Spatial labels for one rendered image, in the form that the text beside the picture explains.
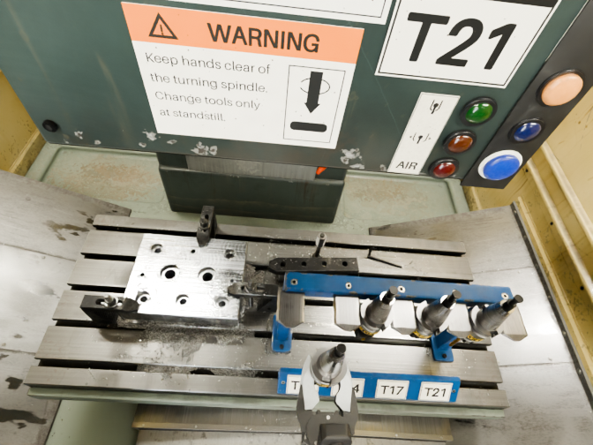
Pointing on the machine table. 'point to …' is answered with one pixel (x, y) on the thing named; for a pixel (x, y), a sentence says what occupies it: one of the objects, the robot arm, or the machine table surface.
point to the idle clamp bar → (314, 266)
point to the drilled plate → (208, 313)
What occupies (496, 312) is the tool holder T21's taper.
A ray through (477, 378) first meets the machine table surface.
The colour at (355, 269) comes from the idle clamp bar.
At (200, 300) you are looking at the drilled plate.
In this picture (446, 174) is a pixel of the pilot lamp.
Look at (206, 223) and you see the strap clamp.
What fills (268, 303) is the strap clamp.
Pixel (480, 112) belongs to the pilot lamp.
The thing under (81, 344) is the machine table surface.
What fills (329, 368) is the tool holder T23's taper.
